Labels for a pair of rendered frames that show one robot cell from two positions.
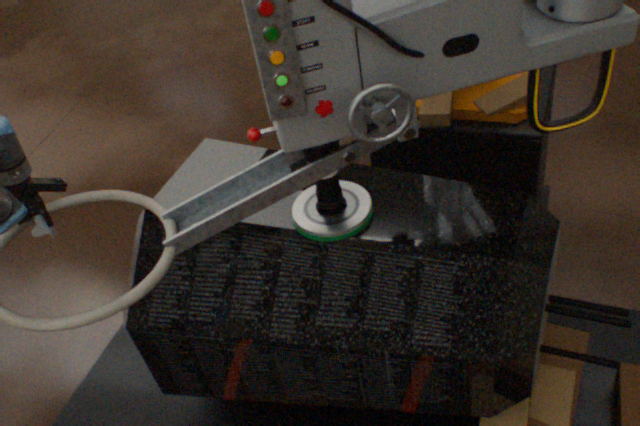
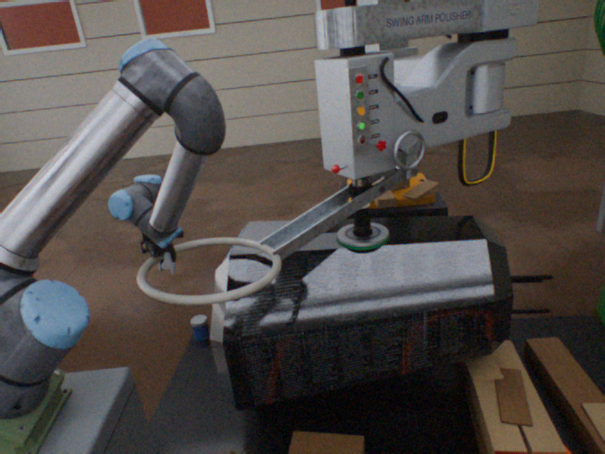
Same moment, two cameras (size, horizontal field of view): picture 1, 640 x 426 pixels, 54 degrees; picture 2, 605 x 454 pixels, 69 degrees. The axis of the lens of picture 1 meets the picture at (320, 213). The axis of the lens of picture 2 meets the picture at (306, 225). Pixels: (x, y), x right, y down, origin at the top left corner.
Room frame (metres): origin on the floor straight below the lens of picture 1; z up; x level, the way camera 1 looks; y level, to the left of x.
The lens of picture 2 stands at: (-0.19, 0.78, 1.66)
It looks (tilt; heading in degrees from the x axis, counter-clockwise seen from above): 23 degrees down; 339
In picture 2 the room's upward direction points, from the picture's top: 6 degrees counter-clockwise
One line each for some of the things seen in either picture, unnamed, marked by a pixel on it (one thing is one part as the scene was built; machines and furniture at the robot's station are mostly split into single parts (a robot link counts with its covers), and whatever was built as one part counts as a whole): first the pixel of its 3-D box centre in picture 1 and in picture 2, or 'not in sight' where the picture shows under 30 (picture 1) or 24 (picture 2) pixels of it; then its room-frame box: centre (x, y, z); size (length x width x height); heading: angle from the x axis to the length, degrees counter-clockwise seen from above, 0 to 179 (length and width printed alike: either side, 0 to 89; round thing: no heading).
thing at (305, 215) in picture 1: (331, 207); (362, 233); (1.28, -0.03, 0.89); 0.21 x 0.21 x 0.01
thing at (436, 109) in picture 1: (436, 103); (383, 196); (1.80, -0.46, 0.81); 0.20 x 0.10 x 0.05; 160
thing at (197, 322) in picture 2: not in sight; (200, 328); (2.21, 0.63, 0.08); 0.10 x 0.10 x 0.13
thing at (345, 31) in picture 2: not in sight; (427, 24); (1.32, -0.38, 1.66); 0.96 x 0.25 x 0.17; 96
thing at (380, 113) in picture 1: (375, 105); (402, 149); (1.18, -0.16, 1.24); 0.15 x 0.10 x 0.15; 96
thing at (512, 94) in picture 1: (507, 94); (420, 189); (1.77, -0.69, 0.80); 0.20 x 0.10 x 0.05; 102
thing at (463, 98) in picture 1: (465, 76); (387, 188); (2.00, -0.62, 0.76); 0.49 x 0.49 x 0.05; 62
